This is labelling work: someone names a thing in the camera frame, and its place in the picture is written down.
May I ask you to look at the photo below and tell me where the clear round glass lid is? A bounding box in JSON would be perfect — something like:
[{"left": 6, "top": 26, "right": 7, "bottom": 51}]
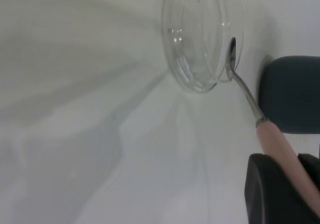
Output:
[{"left": 160, "top": 0, "right": 246, "bottom": 95}]

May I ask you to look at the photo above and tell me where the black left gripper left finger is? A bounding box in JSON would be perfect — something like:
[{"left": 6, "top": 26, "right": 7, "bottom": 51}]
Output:
[{"left": 244, "top": 153, "right": 320, "bottom": 224}]

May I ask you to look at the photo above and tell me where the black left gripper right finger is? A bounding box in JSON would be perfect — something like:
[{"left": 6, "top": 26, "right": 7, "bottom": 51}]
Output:
[{"left": 297, "top": 153, "right": 320, "bottom": 186}]

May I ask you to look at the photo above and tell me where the dark blue-grey ceramic mug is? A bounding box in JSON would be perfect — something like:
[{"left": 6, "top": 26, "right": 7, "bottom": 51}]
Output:
[{"left": 259, "top": 56, "right": 320, "bottom": 135}]

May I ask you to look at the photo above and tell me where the pink-handled metal spoon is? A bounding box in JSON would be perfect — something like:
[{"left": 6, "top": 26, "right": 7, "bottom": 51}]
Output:
[{"left": 224, "top": 37, "right": 320, "bottom": 202}]

